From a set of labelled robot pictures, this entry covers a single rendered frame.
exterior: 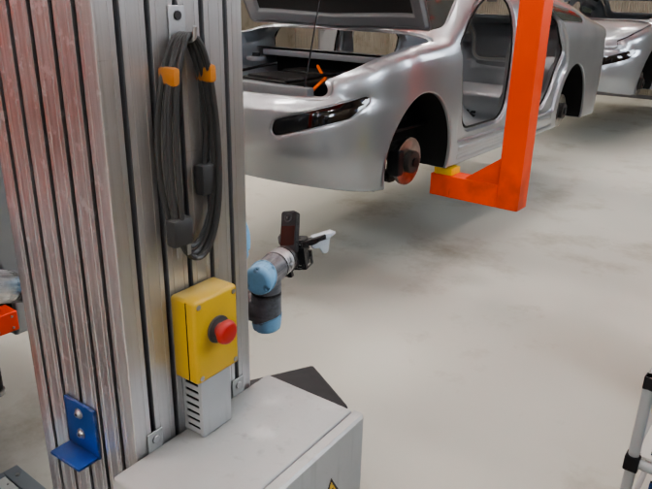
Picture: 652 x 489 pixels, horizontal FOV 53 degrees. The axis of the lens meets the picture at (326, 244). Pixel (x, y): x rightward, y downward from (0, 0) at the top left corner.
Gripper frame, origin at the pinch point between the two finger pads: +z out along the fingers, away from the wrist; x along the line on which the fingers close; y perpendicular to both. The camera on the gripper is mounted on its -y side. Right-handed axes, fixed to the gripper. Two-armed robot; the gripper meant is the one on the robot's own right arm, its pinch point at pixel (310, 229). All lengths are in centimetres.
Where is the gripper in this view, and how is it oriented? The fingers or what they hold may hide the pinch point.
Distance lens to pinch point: 187.6
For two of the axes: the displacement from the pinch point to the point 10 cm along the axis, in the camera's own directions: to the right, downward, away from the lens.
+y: 1.1, 9.5, 3.1
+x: 9.3, 0.2, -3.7
